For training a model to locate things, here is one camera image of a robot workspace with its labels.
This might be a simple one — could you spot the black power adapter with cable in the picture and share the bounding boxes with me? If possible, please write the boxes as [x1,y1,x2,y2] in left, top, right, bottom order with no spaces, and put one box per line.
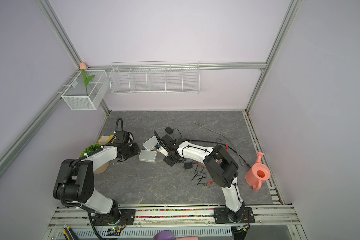
[173,160,211,187]

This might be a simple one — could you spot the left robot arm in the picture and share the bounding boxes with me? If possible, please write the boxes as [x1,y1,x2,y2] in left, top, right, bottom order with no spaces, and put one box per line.
[53,118,140,226]

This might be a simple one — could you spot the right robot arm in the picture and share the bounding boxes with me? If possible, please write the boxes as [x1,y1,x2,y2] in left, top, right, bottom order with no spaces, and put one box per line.
[154,132,251,223]

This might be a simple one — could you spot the yellow work glove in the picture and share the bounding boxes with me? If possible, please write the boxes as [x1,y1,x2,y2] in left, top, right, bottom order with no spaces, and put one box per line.
[98,135,114,146]

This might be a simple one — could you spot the potted green plant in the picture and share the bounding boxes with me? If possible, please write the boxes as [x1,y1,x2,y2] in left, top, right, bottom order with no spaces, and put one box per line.
[77,143,110,175]

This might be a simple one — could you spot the white mesh corner basket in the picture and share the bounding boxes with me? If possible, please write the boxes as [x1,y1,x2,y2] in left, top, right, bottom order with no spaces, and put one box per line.
[62,70,110,111]

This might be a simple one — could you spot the purple object at bottom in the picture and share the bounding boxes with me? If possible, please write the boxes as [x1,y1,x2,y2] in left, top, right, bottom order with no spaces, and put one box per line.
[154,231,176,240]

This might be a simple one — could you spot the pink watering can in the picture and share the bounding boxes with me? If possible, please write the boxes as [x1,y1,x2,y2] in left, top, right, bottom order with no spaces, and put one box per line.
[245,152,271,192]

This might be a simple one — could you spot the artificial pink tulip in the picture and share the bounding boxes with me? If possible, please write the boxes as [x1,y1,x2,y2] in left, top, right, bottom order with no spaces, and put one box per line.
[80,62,95,97]

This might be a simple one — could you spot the red ethernet cable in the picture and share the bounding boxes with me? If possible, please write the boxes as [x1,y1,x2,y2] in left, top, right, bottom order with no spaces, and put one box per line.
[197,143,229,185]

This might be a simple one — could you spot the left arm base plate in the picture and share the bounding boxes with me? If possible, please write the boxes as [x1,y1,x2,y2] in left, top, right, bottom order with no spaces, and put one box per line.
[92,209,136,226]

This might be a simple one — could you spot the white wire wall basket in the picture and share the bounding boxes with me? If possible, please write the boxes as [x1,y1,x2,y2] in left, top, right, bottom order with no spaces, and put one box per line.
[109,62,201,94]

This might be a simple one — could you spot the grey ethernet cable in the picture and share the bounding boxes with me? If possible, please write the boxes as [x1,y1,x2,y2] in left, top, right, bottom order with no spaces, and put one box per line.
[193,120,247,164]

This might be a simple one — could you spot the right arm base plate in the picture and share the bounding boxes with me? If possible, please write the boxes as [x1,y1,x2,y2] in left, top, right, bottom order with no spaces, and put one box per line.
[214,206,255,224]

